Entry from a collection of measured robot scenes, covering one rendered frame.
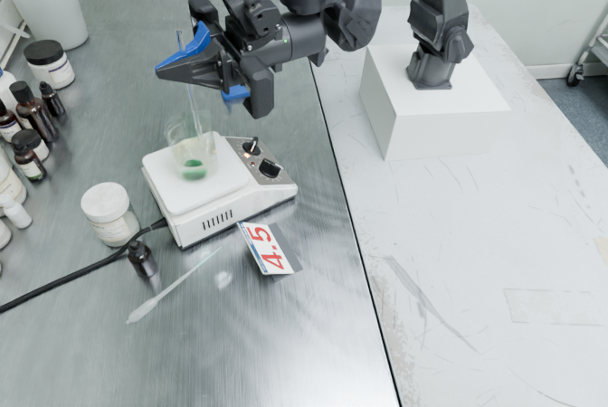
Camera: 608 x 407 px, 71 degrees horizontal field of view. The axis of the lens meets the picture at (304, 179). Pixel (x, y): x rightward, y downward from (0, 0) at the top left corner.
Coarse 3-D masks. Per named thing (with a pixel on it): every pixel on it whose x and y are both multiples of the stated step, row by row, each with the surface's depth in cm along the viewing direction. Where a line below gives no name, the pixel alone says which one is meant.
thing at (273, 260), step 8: (248, 224) 62; (248, 232) 60; (256, 232) 62; (264, 232) 63; (256, 240) 60; (264, 240) 62; (272, 240) 63; (256, 248) 59; (264, 248) 60; (272, 248) 61; (264, 256) 59; (272, 256) 60; (280, 256) 61; (264, 264) 57; (272, 264) 58; (280, 264) 60
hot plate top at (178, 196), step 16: (224, 144) 64; (144, 160) 62; (160, 160) 62; (224, 160) 62; (160, 176) 60; (176, 176) 60; (224, 176) 60; (240, 176) 60; (160, 192) 58; (176, 192) 58; (192, 192) 58; (208, 192) 58; (224, 192) 59; (176, 208) 56; (192, 208) 57
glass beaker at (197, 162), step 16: (192, 112) 57; (208, 112) 57; (176, 128) 58; (192, 128) 59; (208, 128) 58; (176, 144) 53; (192, 144) 53; (208, 144) 55; (176, 160) 56; (192, 160) 55; (208, 160) 57; (192, 176) 58; (208, 176) 59
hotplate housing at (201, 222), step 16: (240, 160) 65; (144, 176) 64; (240, 192) 61; (256, 192) 62; (272, 192) 64; (288, 192) 66; (160, 208) 62; (208, 208) 59; (224, 208) 60; (240, 208) 62; (256, 208) 65; (160, 224) 61; (176, 224) 57; (192, 224) 59; (208, 224) 61; (224, 224) 63; (176, 240) 60; (192, 240) 61
